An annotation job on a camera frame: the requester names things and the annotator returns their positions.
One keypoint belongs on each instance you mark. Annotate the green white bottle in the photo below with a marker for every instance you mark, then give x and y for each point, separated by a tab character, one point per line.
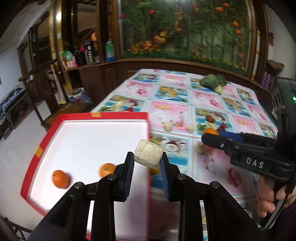
109	47

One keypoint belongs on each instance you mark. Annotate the colourful fruit pattern tablecloth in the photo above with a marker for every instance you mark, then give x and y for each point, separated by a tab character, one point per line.
178	97

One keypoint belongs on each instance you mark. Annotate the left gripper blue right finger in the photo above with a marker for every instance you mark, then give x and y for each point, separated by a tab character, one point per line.
179	187

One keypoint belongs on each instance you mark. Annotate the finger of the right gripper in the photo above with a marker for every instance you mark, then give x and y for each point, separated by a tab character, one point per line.
233	136
217	142

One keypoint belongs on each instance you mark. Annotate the beige cube piece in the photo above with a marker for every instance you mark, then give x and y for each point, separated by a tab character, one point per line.
190	128

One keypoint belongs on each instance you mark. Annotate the red date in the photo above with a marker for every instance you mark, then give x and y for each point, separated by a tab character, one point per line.
210	119

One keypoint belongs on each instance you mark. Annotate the white ridged fruit piece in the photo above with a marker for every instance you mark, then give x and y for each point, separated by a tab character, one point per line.
148	154

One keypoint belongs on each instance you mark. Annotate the wooden chair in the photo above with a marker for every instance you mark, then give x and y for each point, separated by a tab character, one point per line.
46	91

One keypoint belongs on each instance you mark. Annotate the red white tray box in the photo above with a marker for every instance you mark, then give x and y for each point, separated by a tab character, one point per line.
79	144

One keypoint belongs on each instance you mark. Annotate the orange tangerine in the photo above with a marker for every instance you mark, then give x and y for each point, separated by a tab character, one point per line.
60	179
210	131
106	169

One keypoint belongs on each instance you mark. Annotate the right hand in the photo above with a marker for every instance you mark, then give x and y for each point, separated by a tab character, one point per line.
266	196

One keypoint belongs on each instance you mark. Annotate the black thermos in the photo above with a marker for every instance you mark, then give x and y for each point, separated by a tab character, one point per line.
90	51

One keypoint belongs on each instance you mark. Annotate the green broccoli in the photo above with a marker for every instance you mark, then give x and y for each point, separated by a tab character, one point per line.
214	82

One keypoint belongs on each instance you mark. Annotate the beige fruit piece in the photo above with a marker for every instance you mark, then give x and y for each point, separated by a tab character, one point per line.
168	126

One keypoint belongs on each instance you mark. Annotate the purple bottles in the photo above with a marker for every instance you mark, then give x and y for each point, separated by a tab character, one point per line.
266	80

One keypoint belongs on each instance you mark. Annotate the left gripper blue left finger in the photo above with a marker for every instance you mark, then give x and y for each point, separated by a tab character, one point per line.
112	188

